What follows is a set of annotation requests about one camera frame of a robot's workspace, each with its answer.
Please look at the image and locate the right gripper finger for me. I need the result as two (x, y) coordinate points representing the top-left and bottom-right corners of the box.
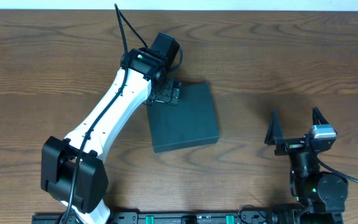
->
(264, 110), (283, 145)
(312, 107), (329, 125)

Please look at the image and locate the dark green box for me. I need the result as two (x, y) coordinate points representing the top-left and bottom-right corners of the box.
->
(147, 83), (219, 153)

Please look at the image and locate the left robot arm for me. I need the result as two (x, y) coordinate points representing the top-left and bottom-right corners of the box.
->
(32, 33), (183, 223)

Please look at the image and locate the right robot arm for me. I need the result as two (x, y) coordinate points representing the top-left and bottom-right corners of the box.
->
(264, 108), (349, 223)

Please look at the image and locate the right black cable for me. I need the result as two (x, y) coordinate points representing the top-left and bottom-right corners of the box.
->
(309, 142), (358, 192)

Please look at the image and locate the black cable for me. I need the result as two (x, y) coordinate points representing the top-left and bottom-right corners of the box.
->
(309, 142), (358, 192)
(59, 3), (150, 224)

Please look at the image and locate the black mounting rail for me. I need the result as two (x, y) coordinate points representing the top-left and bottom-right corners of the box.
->
(31, 210), (344, 224)

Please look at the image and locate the left black cable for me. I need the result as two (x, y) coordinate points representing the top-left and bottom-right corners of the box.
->
(59, 3), (150, 224)

